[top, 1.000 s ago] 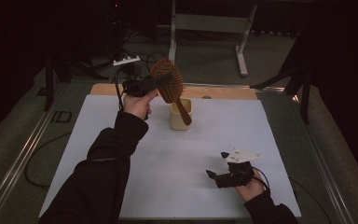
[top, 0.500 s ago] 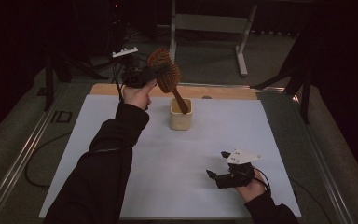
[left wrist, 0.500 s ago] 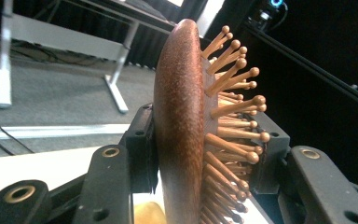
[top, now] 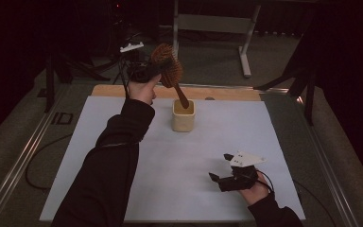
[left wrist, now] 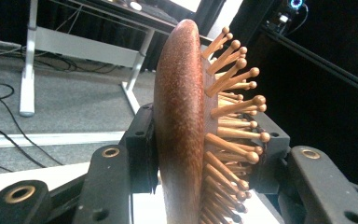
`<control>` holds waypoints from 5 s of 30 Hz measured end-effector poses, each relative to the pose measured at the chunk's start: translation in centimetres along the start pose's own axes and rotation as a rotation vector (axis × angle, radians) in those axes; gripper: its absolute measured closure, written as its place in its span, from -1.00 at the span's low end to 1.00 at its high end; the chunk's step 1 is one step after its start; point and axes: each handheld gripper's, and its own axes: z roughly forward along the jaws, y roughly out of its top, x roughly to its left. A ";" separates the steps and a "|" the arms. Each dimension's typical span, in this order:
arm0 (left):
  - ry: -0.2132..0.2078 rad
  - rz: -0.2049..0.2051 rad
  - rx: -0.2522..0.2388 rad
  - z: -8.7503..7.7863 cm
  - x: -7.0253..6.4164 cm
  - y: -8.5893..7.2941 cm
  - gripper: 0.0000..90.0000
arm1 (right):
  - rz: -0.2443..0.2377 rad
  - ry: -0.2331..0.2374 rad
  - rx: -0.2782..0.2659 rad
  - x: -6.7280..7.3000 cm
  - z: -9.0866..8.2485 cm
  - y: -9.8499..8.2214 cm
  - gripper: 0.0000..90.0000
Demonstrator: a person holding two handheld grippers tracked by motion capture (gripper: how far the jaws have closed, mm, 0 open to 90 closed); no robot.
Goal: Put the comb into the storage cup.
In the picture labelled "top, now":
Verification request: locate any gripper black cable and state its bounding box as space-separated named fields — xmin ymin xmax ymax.
xmin=118 ymin=56 xmax=130 ymax=99
xmin=255 ymin=169 xmax=276 ymax=194

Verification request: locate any wooden hairbrush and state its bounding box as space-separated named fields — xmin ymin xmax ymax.
xmin=150 ymin=43 xmax=190 ymax=110

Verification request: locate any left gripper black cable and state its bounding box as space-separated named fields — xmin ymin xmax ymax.
xmin=118 ymin=56 xmax=130 ymax=99

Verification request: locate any white table mat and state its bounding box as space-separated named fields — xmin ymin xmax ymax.
xmin=39 ymin=95 xmax=306 ymax=222

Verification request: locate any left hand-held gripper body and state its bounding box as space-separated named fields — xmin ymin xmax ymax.
xmin=119 ymin=42 xmax=164 ymax=84

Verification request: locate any black stand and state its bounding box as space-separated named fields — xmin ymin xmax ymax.
xmin=253 ymin=31 xmax=319 ymax=127
xmin=43 ymin=51 xmax=112 ymax=114

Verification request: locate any aluminium floor rail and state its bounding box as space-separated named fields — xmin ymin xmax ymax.
xmin=0 ymin=84 xmax=72 ymax=227
xmin=296 ymin=94 xmax=360 ymax=227

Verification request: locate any person's right hand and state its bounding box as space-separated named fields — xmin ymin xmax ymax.
xmin=237 ymin=179 xmax=276 ymax=206

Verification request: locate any grey metal stand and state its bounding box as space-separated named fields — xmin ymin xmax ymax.
xmin=172 ymin=0 xmax=262 ymax=79

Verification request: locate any cream ceramic cup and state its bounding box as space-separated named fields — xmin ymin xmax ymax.
xmin=171 ymin=98 xmax=197 ymax=133

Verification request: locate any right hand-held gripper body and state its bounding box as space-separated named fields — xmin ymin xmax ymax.
xmin=218 ymin=150 xmax=268 ymax=193

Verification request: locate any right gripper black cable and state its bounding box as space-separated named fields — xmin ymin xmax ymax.
xmin=255 ymin=169 xmax=276 ymax=194

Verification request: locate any black floor cable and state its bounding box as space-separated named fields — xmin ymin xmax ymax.
xmin=292 ymin=179 xmax=337 ymax=227
xmin=25 ymin=133 xmax=74 ymax=191

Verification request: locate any person's left hand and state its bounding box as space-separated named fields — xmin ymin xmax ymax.
xmin=127 ymin=74 xmax=163 ymax=106

